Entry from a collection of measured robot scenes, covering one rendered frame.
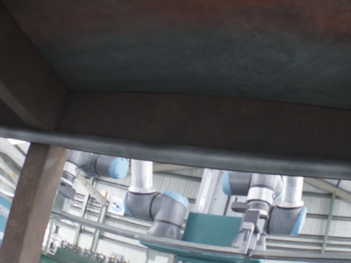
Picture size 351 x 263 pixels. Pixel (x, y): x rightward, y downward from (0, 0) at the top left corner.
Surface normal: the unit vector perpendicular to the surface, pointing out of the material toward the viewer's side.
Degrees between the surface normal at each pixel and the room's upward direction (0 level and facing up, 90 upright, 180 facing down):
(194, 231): 90
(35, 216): 90
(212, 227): 90
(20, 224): 90
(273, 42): 180
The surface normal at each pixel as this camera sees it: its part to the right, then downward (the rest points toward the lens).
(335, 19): -0.25, 0.88
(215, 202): -0.36, -0.47
